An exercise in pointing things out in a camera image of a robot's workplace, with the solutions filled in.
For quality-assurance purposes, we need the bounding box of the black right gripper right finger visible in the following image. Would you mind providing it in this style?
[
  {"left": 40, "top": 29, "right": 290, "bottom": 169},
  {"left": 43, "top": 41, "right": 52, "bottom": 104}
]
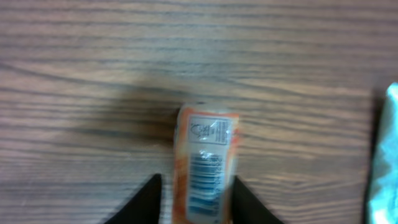
[{"left": 231, "top": 176, "right": 284, "bottom": 224}]

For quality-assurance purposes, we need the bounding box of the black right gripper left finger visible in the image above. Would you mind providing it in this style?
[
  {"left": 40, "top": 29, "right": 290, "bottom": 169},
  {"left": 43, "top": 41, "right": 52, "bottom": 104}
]
[{"left": 104, "top": 174, "right": 162, "bottom": 224}]

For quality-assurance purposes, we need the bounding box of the small orange box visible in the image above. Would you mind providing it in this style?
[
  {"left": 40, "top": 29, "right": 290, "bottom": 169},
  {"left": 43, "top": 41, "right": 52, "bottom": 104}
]
[{"left": 172, "top": 103, "right": 239, "bottom": 224}]

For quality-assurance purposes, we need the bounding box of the light green wipes packet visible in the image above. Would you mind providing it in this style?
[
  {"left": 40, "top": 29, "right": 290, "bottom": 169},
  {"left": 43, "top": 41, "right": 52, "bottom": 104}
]
[{"left": 367, "top": 83, "right": 397, "bottom": 224}]

